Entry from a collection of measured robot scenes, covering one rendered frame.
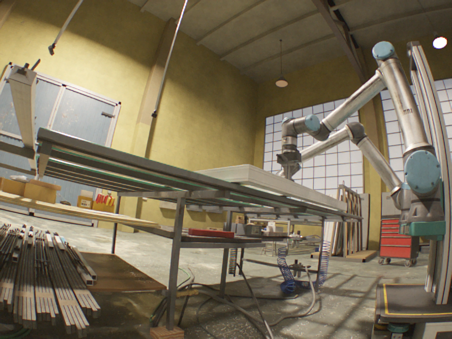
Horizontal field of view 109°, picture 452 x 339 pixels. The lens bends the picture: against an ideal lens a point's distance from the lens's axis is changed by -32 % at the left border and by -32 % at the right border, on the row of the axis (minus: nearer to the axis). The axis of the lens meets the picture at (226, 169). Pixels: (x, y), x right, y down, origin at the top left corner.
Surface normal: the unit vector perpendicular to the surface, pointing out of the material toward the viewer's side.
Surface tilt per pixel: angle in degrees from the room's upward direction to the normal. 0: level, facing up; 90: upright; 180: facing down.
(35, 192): 90
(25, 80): 91
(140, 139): 90
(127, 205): 90
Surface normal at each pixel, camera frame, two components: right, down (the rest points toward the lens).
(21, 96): -0.11, 0.97
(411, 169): -0.76, -0.14
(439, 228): -0.58, -0.24
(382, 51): -0.75, -0.34
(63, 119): 0.71, -0.08
